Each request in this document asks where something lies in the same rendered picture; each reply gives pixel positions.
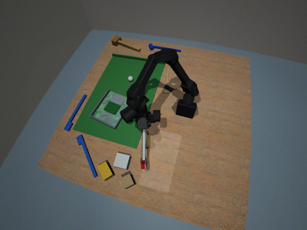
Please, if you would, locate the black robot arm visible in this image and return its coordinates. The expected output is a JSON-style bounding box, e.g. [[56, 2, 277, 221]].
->
[[120, 48, 199, 129]]

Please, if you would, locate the green flat mat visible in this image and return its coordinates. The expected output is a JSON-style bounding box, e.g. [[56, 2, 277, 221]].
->
[[73, 56, 165, 149]]

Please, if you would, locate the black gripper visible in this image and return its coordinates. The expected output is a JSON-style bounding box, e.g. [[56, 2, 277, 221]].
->
[[135, 110, 160, 122]]

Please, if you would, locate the tan square block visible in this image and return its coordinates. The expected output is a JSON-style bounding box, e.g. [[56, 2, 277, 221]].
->
[[120, 174, 136, 189]]

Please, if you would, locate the yellow rectangular block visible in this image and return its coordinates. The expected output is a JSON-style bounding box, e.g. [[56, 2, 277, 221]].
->
[[97, 161, 115, 180]]

